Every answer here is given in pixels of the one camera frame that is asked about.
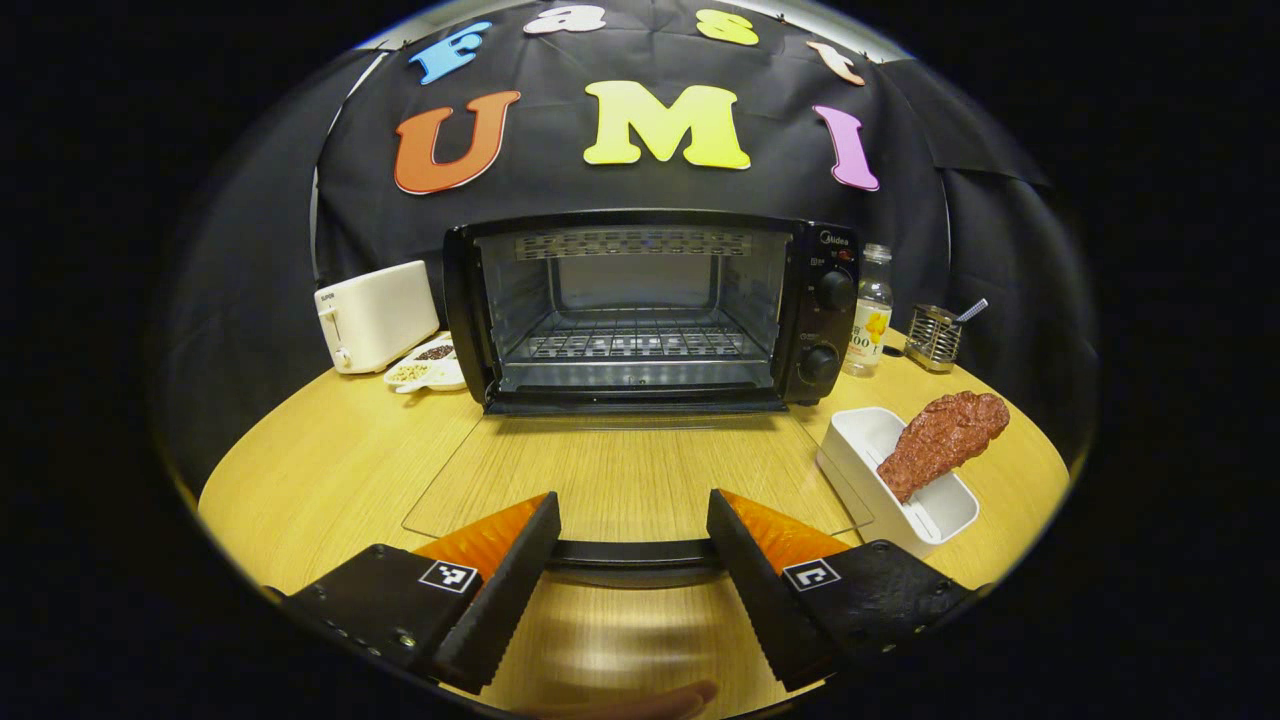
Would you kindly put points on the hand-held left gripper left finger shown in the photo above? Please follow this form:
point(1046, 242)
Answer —
point(500, 595)

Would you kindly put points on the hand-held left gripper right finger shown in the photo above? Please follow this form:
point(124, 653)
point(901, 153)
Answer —
point(770, 600)

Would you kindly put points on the brown meat piece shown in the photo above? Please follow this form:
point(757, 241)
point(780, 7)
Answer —
point(940, 440)

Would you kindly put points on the black electric oven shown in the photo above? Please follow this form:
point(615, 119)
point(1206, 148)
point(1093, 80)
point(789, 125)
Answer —
point(830, 292)

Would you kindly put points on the white rectangular tray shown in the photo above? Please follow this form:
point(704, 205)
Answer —
point(860, 450)

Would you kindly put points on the white divided seasoning dish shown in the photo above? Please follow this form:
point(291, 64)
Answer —
point(425, 373)

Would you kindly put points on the clear bottle with yellow label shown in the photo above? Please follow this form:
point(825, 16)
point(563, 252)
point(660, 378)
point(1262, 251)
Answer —
point(868, 330)

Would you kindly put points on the white toaster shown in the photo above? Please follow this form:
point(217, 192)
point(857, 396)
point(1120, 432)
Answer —
point(380, 315)

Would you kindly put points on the metal mesh holder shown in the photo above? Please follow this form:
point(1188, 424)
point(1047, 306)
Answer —
point(932, 340)

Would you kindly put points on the metal spoon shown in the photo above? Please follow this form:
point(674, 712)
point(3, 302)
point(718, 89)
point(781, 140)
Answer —
point(972, 310)

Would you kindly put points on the black backdrop cloth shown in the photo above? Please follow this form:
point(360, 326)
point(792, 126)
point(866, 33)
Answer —
point(700, 192)

